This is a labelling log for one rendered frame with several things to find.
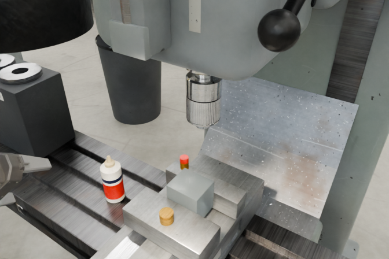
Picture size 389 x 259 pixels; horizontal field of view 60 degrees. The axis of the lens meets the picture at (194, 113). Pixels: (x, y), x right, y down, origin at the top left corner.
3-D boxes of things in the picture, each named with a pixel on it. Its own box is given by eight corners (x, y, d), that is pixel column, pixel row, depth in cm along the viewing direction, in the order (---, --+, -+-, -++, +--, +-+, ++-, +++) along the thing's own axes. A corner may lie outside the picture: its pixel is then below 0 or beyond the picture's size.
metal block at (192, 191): (196, 226, 55) (196, 200, 52) (167, 210, 58) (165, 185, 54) (213, 206, 58) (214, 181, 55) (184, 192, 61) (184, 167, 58)
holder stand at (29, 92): (36, 163, 79) (11, 88, 69) (-18, 134, 89) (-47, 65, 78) (76, 137, 88) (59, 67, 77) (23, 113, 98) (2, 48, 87)
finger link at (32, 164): (50, 172, 60) (20, 172, 55) (44, 158, 61) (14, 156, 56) (56, 167, 60) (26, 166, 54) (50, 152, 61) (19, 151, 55)
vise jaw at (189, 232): (199, 272, 49) (199, 255, 47) (124, 224, 56) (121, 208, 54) (220, 243, 53) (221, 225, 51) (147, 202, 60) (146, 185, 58)
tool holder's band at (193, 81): (226, 88, 42) (227, 81, 41) (190, 92, 41) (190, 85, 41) (216, 72, 46) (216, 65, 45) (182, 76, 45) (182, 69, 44)
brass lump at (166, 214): (168, 228, 50) (167, 220, 49) (156, 222, 51) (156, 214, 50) (176, 218, 52) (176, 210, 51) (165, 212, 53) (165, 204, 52)
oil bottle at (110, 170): (115, 206, 68) (108, 165, 62) (101, 198, 70) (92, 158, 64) (129, 194, 71) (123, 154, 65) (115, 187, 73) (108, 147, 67)
